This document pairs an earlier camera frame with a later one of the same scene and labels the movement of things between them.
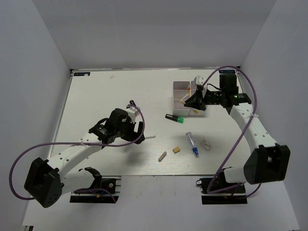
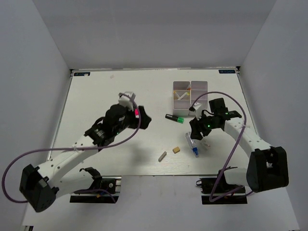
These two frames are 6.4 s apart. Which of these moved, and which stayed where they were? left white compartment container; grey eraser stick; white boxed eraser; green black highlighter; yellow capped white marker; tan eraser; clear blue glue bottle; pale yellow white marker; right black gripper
Moved: pale yellow white marker; right black gripper; yellow capped white marker
Stayed: white boxed eraser; clear blue glue bottle; green black highlighter; left white compartment container; grey eraser stick; tan eraser
